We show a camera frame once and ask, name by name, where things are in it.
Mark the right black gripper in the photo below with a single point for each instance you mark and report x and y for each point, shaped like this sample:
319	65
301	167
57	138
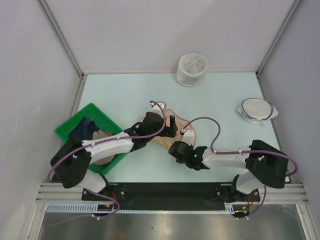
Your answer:
187	145

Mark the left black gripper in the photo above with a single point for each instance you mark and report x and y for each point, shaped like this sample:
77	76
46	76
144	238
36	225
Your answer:
169	131

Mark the pink tulip mesh laundry bag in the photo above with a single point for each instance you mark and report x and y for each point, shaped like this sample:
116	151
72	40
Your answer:
167	142

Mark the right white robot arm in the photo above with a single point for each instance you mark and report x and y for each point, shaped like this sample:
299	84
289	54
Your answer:
265	165

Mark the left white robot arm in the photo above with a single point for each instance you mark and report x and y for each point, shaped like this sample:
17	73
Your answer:
71	163

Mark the white cylindrical mesh laundry bag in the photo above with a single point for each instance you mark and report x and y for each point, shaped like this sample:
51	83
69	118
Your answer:
191	69

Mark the flat white mesh laundry bag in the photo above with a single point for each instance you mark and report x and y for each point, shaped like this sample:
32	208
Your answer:
257	111

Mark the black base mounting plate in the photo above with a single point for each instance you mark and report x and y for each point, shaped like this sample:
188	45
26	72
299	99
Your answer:
189	195

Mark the green plastic tray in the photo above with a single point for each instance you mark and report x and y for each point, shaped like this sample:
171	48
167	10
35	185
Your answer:
91	111

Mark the beige cloth in tray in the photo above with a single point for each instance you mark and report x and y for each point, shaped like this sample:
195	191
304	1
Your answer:
97	135

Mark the navy garment in tray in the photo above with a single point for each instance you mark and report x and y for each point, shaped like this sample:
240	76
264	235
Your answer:
84	129

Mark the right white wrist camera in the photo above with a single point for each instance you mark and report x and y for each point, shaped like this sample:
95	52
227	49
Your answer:
188	136

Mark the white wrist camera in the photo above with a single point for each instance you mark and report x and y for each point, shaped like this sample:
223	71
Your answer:
158	107
188	136

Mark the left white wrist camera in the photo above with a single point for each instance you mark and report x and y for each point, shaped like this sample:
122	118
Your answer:
158	107

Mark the aluminium frame rail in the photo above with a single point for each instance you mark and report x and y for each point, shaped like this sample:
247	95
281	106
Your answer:
56	193

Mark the white slotted cable duct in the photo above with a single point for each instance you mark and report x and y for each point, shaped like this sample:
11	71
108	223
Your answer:
105	208

